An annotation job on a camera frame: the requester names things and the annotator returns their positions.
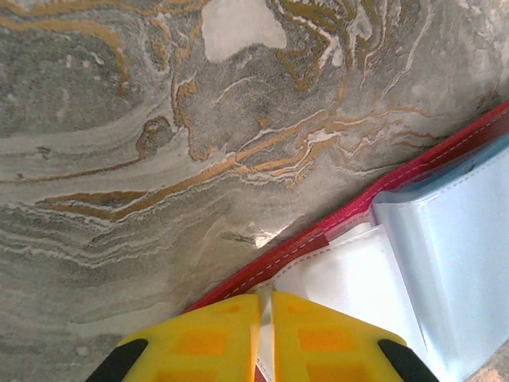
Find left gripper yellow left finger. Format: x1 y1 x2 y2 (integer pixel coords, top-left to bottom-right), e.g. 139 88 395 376
85 293 262 382

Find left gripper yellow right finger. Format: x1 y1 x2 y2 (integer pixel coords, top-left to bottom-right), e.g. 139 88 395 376
270 291 438 382

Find red leather card holder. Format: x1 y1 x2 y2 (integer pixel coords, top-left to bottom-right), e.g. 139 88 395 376
182 99 509 382

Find light blue card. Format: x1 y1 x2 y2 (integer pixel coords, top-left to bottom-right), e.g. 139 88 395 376
405 133 509 193

